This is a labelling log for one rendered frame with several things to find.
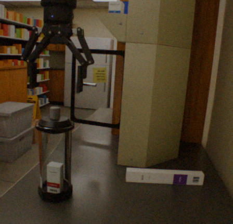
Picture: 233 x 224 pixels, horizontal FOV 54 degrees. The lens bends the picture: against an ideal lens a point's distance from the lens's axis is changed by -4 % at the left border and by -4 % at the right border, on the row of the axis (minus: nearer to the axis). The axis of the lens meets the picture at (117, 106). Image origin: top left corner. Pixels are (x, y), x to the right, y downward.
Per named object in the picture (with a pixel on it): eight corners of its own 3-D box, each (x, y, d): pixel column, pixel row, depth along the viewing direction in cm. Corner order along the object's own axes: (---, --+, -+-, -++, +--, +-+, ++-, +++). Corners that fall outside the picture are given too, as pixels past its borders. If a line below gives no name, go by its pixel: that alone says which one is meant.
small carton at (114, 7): (123, 19, 94) (124, 3, 92) (120, 16, 89) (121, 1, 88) (111, 18, 95) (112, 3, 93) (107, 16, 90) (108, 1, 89)
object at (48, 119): (75, 127, 70) (76, 105, 68) (64, 137, 61) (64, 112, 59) (47, 123, 71) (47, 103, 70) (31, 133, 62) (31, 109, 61)
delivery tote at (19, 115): (35, 126, 331) (35, 103, 324) (11, 140, 272) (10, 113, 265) (10, 122, 336) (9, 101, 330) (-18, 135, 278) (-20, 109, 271)
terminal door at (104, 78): (123, 130, 122) (129, 50, 114) (70, 121, 130) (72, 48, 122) (124, 129, 123) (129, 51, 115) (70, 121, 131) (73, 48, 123)
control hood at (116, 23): (133, 47, 115) (134, 26, 113) (125, 42, 83) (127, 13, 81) (109, 45, 116) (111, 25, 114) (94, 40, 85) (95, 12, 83)
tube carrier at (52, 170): (78, 184, 74) (79, 119, 70) (66, 203, 64) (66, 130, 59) (46, 179, 76) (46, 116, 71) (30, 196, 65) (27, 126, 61)
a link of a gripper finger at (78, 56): (61, 34, 62) (65, 30, 62) (86, 67, 63) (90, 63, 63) (55, 33, 59) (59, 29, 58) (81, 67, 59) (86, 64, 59)
